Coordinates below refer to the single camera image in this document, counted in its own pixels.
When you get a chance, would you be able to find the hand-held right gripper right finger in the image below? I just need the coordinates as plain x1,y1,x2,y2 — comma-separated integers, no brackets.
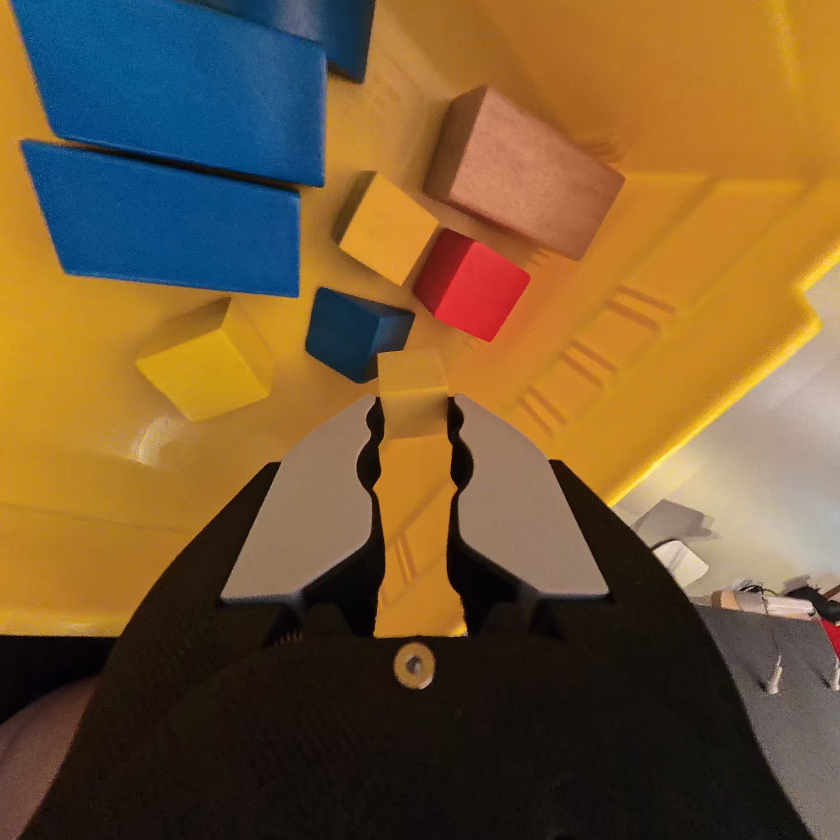
446,394,610,624

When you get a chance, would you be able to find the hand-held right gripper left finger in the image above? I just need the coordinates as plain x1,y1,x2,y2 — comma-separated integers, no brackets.
220,394,385,624

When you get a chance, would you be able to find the yellow wooden cube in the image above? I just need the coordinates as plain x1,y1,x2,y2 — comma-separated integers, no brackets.
333,171,440,287
376,349,455,441
134,297,274,424

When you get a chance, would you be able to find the blue rectangular wooden block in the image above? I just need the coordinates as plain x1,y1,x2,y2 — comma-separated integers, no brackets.
21,140,303,299
12,0,328,189

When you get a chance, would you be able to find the yellow plastic bin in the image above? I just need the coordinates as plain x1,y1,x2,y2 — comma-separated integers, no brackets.
0,0,840,639

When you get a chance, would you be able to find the blue wooden cylinder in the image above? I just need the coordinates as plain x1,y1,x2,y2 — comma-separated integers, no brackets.
193,0,376,84

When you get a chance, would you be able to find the small blue wooden block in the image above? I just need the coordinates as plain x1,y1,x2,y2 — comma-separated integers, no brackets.
304,286,416,385

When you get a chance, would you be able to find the red wooden cube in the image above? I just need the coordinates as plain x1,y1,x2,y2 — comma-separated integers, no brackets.
412,228,532,343

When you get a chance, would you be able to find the natural wooden block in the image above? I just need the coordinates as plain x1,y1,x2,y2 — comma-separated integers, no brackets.
422,85,626,262

